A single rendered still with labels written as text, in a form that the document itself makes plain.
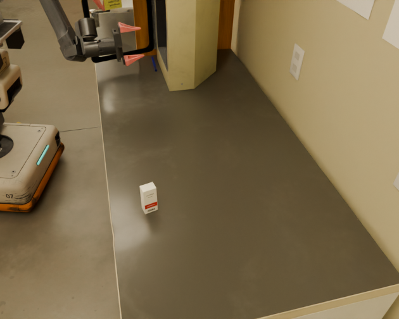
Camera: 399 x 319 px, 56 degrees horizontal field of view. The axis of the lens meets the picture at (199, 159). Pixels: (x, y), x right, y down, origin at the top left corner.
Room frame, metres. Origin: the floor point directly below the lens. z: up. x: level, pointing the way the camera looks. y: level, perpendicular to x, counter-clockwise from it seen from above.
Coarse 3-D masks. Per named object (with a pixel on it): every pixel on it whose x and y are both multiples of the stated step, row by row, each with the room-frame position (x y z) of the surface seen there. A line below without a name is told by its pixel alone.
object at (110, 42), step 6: (114, 30) 1.30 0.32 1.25; (114, 36) 1.25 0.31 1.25; (102, 42) 1.25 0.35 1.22; (108, 42) 1.25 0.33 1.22; (114, 42) 1.26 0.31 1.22; (102, 48) 1.24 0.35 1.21; (108, 48) 1.24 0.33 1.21; (114, 48) 1.25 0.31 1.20; (102, 54) 1.24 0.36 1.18; (108, 54) 1.25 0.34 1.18; (120, 60) 1.24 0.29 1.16
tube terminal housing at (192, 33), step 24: (168, 0) 1.42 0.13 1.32; (192, 0) 1.44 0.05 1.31; (216, 0) 1.59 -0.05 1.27; (168, 24) 1.42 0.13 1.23; (192, 24) 1.44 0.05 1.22; (216, 24) 1.60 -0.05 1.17; (168, 48) 1.42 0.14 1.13; (192, 48) 1.44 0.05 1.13; (216, 48) 1.61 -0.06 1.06; (168, 72) 1.42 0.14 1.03; (192, 72) 1.44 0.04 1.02
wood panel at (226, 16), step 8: (224, 0) 1.87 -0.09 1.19; (232, 0) 1.88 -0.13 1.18; (224, 8) 1.87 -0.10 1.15; (232, 8) 1.88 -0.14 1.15; (224, 16) 1.87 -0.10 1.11; (232, 16) 1.88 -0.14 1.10; (224, 24) 1.87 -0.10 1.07; (232, 24) 1.88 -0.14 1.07; (224, 32) 1.87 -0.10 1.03; (224, 40) 1.87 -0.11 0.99; (224, 48) 1.87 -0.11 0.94
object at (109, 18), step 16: (96, 0) 1.58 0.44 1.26; (112, 0) 1.62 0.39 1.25; (128, 0) 1.65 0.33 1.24; (144, 0) 1.69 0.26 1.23; (112, 16) 1.61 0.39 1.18; (128, 16) 1.65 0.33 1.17; (144, 16) 1.69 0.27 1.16; (128, 32) 1.65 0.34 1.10; (144, 32) 1.69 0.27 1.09; (128, 48) 1.64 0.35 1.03
